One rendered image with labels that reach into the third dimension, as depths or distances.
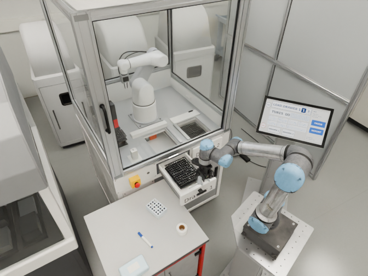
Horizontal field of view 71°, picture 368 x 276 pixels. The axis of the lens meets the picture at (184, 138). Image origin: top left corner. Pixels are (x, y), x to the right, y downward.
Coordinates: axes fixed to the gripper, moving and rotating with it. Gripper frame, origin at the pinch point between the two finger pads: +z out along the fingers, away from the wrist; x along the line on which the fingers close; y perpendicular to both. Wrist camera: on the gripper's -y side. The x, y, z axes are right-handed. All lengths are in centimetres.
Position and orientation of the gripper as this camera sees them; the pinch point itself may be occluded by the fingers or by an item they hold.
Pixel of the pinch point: (200, 180)
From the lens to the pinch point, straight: 169.8
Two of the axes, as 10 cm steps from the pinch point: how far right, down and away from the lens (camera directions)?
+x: 8.4, -3.4, 4.2
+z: -0.2, 7.5, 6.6
